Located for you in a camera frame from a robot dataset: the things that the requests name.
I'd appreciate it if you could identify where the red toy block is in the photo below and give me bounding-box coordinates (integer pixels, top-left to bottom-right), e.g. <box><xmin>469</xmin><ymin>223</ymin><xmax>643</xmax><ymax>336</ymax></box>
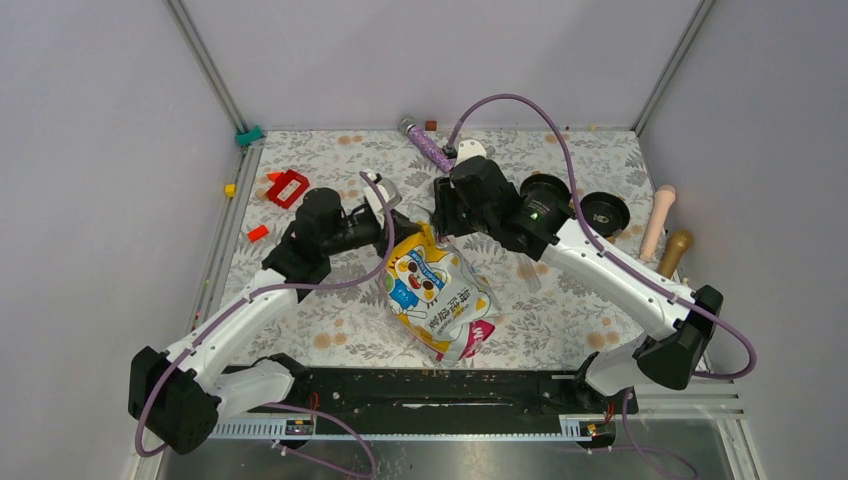
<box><xmin>266</xmin><ymin>169</ymin><xmax>310</xmax><ymax>209</ymax></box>

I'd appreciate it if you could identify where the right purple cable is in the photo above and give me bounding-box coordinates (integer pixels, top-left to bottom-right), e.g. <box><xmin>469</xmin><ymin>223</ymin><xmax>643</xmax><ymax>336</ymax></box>
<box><xmin>447</xmin><ymin>93</ymin><xmax>759</xmax><ymax>480</ymax></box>

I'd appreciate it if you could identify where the left black pet bowl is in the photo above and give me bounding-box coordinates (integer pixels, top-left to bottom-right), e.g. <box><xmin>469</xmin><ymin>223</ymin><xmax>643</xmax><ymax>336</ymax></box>
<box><xmin>519</xmin><ymin>173</ymin><xmax>571</xmax><ymax>202</ymax></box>

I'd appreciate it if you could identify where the purple cable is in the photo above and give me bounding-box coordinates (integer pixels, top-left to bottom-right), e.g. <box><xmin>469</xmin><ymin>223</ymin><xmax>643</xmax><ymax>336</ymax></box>
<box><xmin>134</xmin><ymin>170</ymin><xmax>397</xmax><ymax>480</ymax></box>
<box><xmin>447</xmin><ymin>93</ymin><xmax>759</xmax><ymax>480</ymax></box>

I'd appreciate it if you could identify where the pink microphone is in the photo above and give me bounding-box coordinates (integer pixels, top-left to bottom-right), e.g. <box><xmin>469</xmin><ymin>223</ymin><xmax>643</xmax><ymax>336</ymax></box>
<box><xmin>639</xmin><ymin>184</ymin><xmax>676</xmax><ymax>262</ymax></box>

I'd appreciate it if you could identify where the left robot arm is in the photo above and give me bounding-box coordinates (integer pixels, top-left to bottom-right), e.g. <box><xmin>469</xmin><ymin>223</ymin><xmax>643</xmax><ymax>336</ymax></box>
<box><xmin>128</xmin><ymin>179</ymin><xmax>413</xmax><ymax>457</ymax></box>

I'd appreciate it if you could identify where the black pet bowl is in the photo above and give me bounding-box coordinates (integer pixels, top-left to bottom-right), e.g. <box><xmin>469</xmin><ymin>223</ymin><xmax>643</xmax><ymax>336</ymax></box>
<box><xmin>519</xmin><ymin>173</ymin><xmax>571</xmax><ymax>202</ymax></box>
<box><xmin>580</xmin><ymin>192</ymin><xmax>631</xmax><ymax>239</ymax></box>

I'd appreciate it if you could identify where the cat food bag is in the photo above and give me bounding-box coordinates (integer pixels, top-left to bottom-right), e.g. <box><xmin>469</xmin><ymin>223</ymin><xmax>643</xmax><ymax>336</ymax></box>
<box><xmin>384</xmin><ymin>205</ymin><xmax>502</xmax><ymax>367</ymax></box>

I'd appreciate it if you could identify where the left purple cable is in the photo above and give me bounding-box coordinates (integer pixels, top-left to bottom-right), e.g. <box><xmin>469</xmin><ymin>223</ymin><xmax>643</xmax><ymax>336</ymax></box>
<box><xmin>134</xmin><ymin>170</ymin><xmax>397</xmax><ymax>480</ymax></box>

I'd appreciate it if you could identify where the floral table mat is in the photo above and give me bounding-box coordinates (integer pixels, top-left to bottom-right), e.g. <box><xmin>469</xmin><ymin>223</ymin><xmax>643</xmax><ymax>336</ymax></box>
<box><xmin>216</xmin><ymin>130</ymin><xmax>654</xmax><ymax>370</ymax></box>

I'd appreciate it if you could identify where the small orange block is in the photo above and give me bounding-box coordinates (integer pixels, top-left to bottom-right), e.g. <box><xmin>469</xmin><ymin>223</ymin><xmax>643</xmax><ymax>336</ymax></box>
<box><xmin>247</xmin><ymin>224</ymin><xmax>270</xmax><ymax>243</ymax></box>

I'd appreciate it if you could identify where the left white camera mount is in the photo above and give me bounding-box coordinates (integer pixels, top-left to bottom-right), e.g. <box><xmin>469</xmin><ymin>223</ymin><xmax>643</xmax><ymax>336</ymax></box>
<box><xmin>363</xmin><ymin>170</ymin><xmax>403</xmax><ymax>227</ymax></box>

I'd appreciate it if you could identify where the clear plastic scoop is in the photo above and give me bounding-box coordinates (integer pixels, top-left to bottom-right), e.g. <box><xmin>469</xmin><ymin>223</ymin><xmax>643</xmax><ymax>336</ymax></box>
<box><xmin>516</xmin><ymin>254</ymin><xmax>541</xmax><ymax>293</ymax></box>

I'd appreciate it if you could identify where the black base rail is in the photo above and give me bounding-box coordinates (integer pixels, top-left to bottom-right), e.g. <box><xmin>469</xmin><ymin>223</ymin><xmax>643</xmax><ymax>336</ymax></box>
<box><xmin>225</xmin><ymin>367</ymin><xmax>637</xmax><ymax>437</ymax></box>

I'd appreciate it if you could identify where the right black pet bowl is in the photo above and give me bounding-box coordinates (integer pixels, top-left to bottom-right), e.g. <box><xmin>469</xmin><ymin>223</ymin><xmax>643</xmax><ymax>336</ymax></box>
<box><xmin>580</xmin><ymin>192</ymin><xmax>631</xmax><ymax>239</ymax></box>

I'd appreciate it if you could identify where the gold microphone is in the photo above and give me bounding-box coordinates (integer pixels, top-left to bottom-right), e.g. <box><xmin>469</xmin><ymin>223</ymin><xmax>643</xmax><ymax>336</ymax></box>
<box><xmin>657</xmin><ymin>229</ymin><xmax>694</xmax><ymax>279</ymax></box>

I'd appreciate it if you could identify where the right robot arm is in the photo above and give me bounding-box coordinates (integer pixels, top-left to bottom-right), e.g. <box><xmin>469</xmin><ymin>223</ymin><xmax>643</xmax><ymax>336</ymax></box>
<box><xmin>432</xmin><ymin>156</ymin><xmax>723</xmax><ymax>412</ymax></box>

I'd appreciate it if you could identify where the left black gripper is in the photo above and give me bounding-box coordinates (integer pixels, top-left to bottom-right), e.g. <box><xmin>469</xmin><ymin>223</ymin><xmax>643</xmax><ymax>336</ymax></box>
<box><xmin>323</xmin><ymin>208</ymin><xmax>422</xmax><ymax>258</ymax></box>

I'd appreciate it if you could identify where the purple glitter microphone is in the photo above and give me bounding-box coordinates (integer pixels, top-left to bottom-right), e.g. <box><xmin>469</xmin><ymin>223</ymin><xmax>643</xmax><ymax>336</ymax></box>
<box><xmin>398</xmin><ymin>117</ymin><xmax>458</xmax><ymax>173</ymax></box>

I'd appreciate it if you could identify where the teal corner clip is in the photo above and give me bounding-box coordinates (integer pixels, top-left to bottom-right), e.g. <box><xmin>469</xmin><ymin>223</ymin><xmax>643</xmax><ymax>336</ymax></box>
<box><xmin>235</xmin><ymin>125</ymin><xmax>265</xmax><ymax>148</ymax></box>

